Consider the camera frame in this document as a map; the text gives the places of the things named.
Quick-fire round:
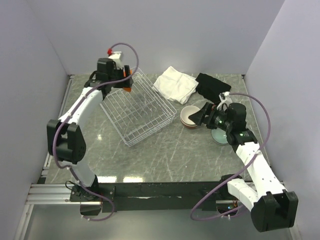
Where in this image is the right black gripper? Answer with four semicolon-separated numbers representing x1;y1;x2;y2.
188;102;233;132

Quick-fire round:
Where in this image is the purple cable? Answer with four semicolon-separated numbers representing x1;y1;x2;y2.
53;42;140;222
189;92;271;221

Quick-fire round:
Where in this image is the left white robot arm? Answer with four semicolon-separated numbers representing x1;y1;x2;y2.
46;57;133;201

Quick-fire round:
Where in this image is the white folded cloth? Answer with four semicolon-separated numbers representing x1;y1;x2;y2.
152;66;199;105

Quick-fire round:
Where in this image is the aluminium frame rail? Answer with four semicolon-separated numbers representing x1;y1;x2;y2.
15;73;76;240

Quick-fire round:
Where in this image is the orange ceramic bowl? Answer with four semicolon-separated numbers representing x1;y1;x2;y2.
123;77;133;93

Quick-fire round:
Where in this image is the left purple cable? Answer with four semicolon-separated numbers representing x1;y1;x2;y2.
53;42;140;222

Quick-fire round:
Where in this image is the white wire dish rack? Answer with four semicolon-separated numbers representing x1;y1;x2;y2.
100;69;177;147

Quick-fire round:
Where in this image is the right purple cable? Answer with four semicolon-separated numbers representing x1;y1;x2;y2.
189;92;271;221

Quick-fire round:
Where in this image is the black base beam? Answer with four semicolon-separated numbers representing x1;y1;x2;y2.
69;181;236;211

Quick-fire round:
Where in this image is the black folded cloth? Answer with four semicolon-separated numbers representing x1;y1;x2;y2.
195;73;232;104

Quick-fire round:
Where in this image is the pale green ceramic bowl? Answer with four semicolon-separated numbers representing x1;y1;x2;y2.
211;128;228;146

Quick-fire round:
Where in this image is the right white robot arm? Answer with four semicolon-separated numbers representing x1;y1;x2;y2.
188;102;299;232

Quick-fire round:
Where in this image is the red ceramic bowl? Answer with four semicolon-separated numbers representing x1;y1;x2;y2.
182;122;199;130

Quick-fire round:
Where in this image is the tan floral bowl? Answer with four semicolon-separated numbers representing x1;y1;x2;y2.
180;105;200;126

